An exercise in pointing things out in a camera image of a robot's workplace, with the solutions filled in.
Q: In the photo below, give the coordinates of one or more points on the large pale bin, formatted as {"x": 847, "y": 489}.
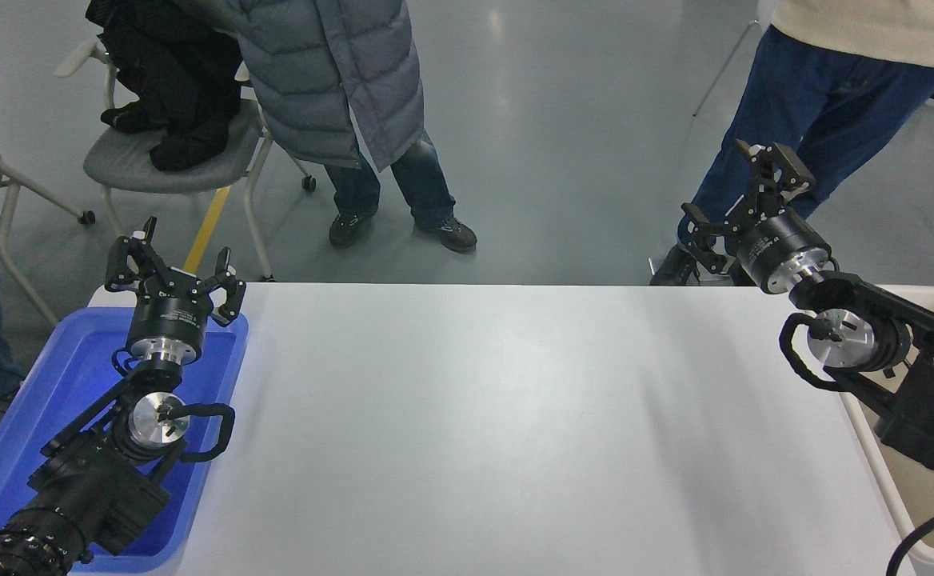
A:
{"x": 875, "y": 480}

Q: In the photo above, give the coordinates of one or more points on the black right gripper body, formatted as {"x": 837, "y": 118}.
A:
{"x": 779, "y": 236}

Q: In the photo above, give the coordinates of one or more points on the blue plastic tray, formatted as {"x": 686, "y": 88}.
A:
{"x": 51, "y": 376}

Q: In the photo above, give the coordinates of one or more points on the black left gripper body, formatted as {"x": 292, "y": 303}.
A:
{"x": 169, "y": 314}

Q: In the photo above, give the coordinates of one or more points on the black garment pile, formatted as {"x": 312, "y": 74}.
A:
{"x": 171, "y": 80}

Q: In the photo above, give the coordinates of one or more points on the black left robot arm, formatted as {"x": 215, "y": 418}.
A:
{"x": 91, "y": 488}

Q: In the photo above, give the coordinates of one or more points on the grey seat white-frame chair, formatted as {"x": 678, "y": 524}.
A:
{"x": 163, "y": 180}

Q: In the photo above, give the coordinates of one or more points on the standing person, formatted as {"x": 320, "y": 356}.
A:
{"x": 819, "y": 104}
{"x": 315, "y": 80}

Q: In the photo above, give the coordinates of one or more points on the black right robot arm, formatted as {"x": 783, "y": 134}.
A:
{"x": 931, "y": 400}

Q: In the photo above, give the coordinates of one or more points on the white frame chair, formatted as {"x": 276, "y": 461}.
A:
{"x": 5, "y": 212}

